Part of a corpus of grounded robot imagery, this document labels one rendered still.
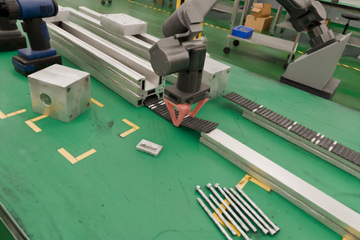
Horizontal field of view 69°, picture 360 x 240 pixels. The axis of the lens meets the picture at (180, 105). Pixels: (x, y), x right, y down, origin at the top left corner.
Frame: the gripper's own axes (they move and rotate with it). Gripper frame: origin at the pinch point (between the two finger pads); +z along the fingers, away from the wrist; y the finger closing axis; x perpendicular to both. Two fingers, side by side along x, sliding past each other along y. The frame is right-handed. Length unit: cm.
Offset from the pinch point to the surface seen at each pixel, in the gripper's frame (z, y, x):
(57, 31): -7, 4, -58
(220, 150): 0.2, 2.4, 13.4
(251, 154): -1.7, 0.2, 19.5
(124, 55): -7.1, -2.7, -28.6
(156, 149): 0.3, 13.0, 4.2
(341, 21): 72, -761, -126
